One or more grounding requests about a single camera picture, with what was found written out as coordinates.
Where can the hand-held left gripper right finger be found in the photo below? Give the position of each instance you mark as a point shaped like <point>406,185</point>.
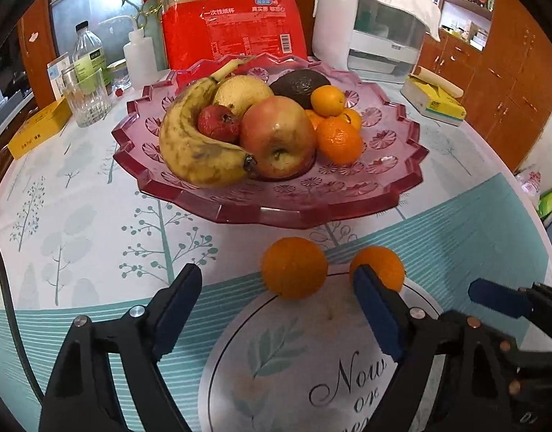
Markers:
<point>378,317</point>

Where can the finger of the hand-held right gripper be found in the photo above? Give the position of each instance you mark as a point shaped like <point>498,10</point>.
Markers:
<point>496,298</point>

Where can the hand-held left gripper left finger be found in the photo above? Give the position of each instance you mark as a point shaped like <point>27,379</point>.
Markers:
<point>177,312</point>

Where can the orange tangerine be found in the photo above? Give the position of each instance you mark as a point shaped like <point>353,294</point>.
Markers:
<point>294,267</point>
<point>339,140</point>
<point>314,119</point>
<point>384,263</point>
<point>328,100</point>
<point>353,119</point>

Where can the pink glass fruit plate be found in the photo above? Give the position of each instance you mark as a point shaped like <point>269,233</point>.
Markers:
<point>370,166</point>

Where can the spotted yellow banana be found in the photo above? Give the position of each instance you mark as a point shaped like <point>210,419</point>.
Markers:
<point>181,144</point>

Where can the small red fruit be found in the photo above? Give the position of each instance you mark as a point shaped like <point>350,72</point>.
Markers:
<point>217,123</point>

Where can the red apple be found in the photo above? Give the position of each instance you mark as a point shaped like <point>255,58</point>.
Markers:
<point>276,130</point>

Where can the dark avocado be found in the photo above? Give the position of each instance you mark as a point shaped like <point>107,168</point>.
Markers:
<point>298,85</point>

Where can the yellow tissue pack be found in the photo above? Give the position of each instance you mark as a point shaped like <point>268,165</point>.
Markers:
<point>433,99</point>

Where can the wooden cabinet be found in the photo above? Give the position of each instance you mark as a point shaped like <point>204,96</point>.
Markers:
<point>505,76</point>

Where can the yellow pear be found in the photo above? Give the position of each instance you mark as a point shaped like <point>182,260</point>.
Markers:
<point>244,92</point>

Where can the flat yellow box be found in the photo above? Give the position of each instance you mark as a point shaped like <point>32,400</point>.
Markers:
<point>37,128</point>

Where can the clear glass tumbler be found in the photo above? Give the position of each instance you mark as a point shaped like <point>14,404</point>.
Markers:
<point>85,99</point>

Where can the small clear jar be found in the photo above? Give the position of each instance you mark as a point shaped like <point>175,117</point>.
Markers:
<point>120,76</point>

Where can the white squeeze bottle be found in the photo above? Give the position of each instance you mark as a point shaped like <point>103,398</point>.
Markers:
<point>141,54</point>

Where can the green label plastic bottle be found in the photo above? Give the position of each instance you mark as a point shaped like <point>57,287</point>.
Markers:
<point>89,54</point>

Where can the red paper cup package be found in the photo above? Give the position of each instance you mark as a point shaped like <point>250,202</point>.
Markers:
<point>231,31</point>

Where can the white countertop appliance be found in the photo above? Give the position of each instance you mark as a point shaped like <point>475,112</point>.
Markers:
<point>334,22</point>

